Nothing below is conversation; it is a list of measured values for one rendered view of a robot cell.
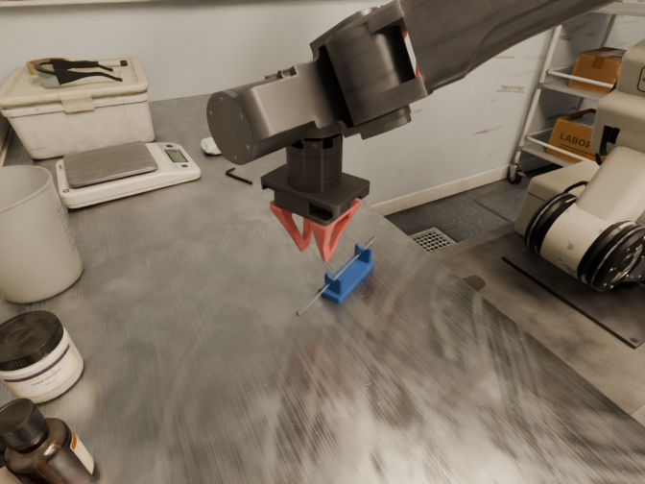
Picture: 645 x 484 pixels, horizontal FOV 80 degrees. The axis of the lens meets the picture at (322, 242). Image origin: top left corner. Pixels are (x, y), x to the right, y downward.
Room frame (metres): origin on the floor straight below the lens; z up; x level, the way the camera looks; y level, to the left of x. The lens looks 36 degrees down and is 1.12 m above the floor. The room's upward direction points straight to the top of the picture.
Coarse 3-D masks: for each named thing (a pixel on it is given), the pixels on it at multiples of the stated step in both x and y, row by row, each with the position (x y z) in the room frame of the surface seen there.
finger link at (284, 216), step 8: (272, 208) 0.36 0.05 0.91; (280, 208) 0.35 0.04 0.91; (280, 216) 0.36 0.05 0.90; (288, 216) 0.36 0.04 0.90; (288, 224) 0.36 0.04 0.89; (304, 224) 0.39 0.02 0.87; (296, 232) 0.36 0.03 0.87; (304, 232) 0.38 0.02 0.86; (296, 240) 0.36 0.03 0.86; (304, 240) 0.37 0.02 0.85; (304, 248) 0.37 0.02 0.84
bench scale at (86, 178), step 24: (120, 144) 0.82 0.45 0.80; (144, 144) 0.82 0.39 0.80; (168, 144) 0.87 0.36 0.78; (72, 168) 0.69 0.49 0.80; (96, 168) 0.69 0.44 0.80; (120, 168) 0.69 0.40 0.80; (144, 168) 0.69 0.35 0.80; (168, 168) 0.72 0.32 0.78; (192, 168) 0.74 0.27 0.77; (72, 192) 0.62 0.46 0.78; (96, 192) 0.63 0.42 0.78; (120, 192) 0.65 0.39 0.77
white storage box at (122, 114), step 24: (24, 72) 1.06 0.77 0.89; (120, 72) 1.06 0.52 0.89; (0, 96) 0.83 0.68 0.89; (24, 96) 0.83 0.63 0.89; (48, 96) 0.85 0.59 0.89; (96, 96) 0.89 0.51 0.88; (120, 96) 0.92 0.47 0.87; (144, 96) 0.94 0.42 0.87; (24, 120) 0.83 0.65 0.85; (48, 120) 0.85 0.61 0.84; (72, 120) 0.87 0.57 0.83; (96, 120) 0.89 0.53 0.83; (120, 120) 0.91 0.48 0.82; (144, 120) 0.93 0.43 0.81; (24, 144) 0.83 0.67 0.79; (48, 144) 0.84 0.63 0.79; (72, 144) 0.86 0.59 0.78; (96, 144) 0.88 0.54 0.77
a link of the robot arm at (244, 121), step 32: (320, 64) 0.33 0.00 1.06; (224, 96) 0.29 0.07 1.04; (256, 96) 0.28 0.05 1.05; (288, 96) 0.29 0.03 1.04; (320, 96) 0.31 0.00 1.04; (224, 128) 0.30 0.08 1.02; (256, 128) 0.27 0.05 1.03; (288, 128) 0.28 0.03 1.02; (320, 128) 0.30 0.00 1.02; (352, 128) 0.31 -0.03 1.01; (384, 128) 0.30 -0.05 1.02
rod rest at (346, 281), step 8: (360, 248) 0.45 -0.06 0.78; (368, 248) 0.45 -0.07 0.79; (360, 256) 0.45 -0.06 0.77; (368, 256) 0.44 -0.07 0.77; (352, 264) 0.44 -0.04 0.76; (360, 264) 0.44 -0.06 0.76; (368, 264) 0.44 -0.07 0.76; (344, 272) 0.42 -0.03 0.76; (352, 272) 0.42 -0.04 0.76; (360, 272) 0.42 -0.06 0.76; (368, 272) 0.43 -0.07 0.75; (336, 280) 0.38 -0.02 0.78; (344, 280) 0.41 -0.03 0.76; (352, 280) 0.41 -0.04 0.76; (360, 280) 0.41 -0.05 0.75; (328, 288) 0.39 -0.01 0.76; (336, 288) 0.38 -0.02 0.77; (344, 288) 0.39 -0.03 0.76; (352, 288) 0.40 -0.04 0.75; (328, 296) 0.38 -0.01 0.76; (336, 296) 0.37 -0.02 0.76; (344, 296) 0.38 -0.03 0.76
